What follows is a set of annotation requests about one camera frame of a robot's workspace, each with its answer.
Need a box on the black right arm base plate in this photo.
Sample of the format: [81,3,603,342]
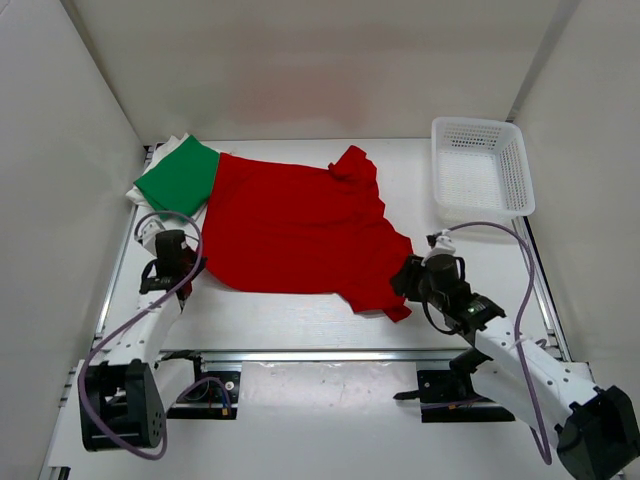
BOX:
[393,348,515,423]

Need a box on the red t shirt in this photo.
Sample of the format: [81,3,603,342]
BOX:
[202,146,413,322]

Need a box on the aluminium table edge rail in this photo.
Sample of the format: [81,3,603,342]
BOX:
[158,348,465,364]

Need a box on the white t shirt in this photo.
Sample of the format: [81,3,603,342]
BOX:
[126,133,199,213]

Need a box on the white plastic basket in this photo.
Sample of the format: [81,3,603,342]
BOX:
[431,117,536,224]

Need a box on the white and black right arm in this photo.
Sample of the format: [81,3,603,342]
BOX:
[391,254,639,479]

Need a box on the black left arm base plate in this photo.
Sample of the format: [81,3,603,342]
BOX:
[163,350,241,421]

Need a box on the green t shirt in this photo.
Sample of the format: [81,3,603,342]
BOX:
[134,135,220,216]

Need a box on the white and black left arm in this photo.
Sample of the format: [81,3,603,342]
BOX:
[78,215,210,459]

